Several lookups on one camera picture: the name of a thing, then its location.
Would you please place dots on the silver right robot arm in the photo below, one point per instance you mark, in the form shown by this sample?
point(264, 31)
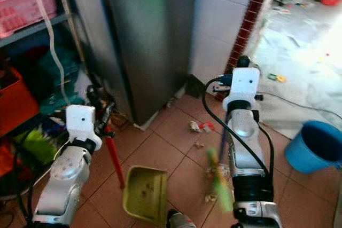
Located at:
point(248, 153)

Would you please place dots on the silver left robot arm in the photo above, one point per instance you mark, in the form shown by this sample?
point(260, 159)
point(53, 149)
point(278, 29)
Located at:
point(64, 185)

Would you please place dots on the yellow green toy piece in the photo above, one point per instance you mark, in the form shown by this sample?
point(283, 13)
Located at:
point(277, 78)

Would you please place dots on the black door stop block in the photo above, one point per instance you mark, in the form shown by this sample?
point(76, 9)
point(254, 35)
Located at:
point(195, 85)

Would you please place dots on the green plastic bag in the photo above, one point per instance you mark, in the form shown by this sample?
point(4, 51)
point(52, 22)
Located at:
point(40, 145)

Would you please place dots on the stainless steel cabinet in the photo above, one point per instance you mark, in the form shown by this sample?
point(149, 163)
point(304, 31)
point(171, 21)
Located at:
point(139, 41)

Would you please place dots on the crumpled paper with red wrapper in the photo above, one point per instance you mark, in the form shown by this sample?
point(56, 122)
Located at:
point(197, 127)

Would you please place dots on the red plastic crate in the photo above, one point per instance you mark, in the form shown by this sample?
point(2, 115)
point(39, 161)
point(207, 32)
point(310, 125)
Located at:
point(16, 105)

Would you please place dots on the red plastic basin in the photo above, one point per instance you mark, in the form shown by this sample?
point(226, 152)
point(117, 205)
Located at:
point(330, 0)

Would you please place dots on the metal shelf rack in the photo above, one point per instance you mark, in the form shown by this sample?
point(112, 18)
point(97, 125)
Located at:
point(32, 28)

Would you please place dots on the pink plastic basket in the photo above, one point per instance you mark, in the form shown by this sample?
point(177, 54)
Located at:
point(26, 9)

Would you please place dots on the blue plastic bucket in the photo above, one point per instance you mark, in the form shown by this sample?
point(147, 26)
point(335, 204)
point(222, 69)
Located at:
point(315, 148)

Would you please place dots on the grey robot leg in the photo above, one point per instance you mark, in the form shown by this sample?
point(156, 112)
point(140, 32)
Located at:
point(179, 221)

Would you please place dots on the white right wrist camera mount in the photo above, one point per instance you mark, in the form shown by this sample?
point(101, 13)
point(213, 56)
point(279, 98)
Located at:
point(243, 86)

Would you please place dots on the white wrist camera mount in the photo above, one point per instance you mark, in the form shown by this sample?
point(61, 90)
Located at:
point(83, 124)
point(243, 86)

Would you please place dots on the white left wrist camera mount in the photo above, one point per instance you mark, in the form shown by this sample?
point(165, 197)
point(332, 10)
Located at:
point(83, 124)

